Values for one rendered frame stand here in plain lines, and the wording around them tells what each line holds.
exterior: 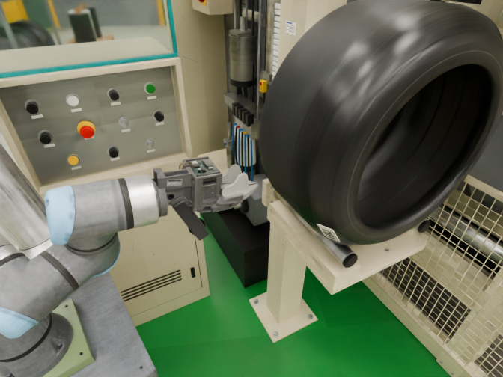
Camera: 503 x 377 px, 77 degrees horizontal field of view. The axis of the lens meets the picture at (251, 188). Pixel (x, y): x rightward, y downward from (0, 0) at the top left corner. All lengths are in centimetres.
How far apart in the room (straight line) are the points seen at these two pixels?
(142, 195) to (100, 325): 70
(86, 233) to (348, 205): 49
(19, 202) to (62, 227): 41
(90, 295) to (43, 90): 68
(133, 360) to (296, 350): 88
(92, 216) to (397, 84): 54
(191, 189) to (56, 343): 68
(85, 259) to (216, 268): 143
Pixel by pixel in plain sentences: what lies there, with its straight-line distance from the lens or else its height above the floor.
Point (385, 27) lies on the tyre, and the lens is 67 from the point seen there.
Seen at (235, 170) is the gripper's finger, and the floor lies 118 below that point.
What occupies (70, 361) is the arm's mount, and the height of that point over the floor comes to 63.
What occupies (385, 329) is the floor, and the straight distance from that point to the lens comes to 190.
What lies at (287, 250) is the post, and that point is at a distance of 135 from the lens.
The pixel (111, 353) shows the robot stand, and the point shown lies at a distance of 113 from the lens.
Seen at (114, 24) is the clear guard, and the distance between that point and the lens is 112.
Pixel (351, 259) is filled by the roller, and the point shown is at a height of 91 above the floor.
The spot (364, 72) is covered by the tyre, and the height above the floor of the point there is 138.
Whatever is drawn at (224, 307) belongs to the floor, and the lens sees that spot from 185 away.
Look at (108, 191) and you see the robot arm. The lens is 56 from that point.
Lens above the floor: 154
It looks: 36 degrees down
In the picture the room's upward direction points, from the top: straight up
